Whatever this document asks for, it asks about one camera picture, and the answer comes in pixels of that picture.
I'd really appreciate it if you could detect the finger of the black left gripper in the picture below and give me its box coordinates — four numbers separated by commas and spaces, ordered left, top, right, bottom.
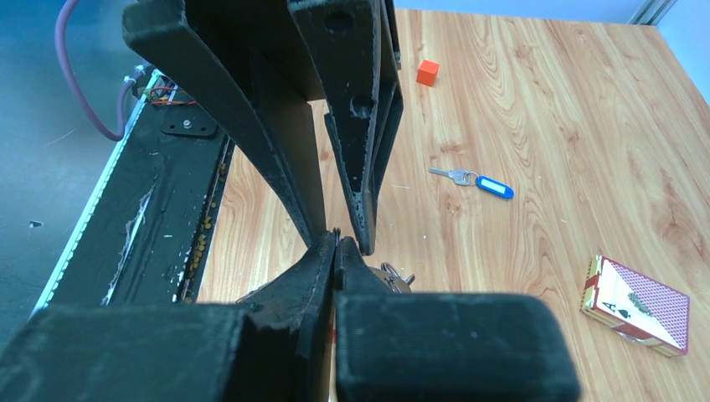
288, 1, 404, 255
122, 1, 326, 245

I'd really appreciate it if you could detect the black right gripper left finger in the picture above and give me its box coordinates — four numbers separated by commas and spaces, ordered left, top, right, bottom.
1, 232, 337, 401

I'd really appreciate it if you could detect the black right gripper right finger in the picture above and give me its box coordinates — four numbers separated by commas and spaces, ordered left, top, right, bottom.
333, 237, 582, 401

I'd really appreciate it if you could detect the metal key organizer red handle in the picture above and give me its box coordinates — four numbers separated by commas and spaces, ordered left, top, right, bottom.
238, 227, 417, 345

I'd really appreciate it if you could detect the small red cube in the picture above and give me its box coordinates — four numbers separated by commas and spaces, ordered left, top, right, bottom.
415, 59, 440, 87

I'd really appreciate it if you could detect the blue tag key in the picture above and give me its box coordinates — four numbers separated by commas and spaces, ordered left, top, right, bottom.
428, 167, 515, 199

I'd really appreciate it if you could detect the playing card box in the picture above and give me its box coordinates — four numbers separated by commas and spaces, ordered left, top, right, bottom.
580, 255, 690, 358

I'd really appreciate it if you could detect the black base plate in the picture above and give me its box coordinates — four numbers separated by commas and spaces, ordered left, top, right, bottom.
35, 72, 234, 310

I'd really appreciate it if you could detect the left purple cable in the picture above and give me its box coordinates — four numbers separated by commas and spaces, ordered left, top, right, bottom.
54, 0, 151, 142

